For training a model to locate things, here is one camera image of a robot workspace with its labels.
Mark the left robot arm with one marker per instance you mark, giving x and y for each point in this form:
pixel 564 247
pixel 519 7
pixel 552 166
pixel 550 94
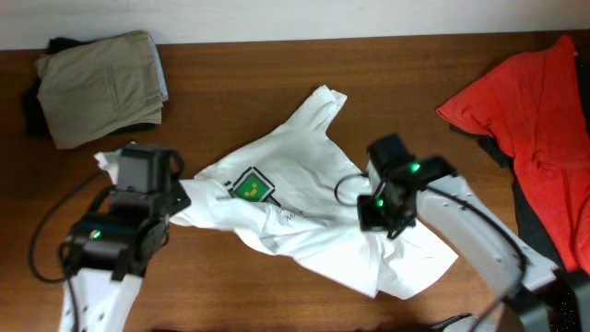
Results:
pixel 106 253

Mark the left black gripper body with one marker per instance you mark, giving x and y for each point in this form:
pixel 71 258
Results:
pixel 175 201

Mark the red t-shirt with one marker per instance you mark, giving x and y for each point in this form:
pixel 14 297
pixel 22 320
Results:
pixel 539 115

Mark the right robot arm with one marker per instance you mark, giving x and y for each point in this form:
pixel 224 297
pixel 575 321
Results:
pixel 532 292

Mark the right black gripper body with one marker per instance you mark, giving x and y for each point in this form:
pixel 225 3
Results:
pixel 377 211

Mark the white t-shirt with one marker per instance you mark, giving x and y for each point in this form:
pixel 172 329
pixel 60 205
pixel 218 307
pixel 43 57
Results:
pixel 292 193

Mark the folded khaki trousers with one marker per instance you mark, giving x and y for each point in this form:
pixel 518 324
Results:
pixel 90 90

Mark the folded light blue garment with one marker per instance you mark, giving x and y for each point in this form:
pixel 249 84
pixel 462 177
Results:
pixel 159 70

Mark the folded black garment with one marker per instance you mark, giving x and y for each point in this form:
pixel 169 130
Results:
pixel 36 125

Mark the dark garment under red shirt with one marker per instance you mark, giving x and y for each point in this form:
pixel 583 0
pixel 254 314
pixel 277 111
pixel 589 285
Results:
pixel 537 230

